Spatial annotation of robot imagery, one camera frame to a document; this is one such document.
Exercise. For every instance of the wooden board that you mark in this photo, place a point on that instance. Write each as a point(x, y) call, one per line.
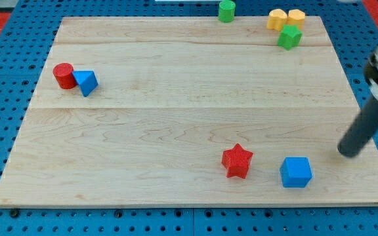
point(173, 93)

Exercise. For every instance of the red star block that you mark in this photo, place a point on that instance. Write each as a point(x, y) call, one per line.
point(236, 161)

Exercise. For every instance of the green star block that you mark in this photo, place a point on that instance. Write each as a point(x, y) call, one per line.
point(290, 37)

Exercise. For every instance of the green cylinder block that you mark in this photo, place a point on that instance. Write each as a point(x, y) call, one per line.
point(227, 10)

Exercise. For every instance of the yellow hexagon block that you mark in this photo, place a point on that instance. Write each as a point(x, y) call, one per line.
point(296, 17)

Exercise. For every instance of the blue triangular prism block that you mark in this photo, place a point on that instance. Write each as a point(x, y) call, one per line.
point(86, 80)

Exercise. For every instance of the yellow heart block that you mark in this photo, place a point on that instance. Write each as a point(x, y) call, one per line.
point(276, 19)

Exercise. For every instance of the red cylinder block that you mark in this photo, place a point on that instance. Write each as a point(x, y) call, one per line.
point(63, 74)

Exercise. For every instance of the blue cube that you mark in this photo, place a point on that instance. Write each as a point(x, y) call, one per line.
point(296, 172)

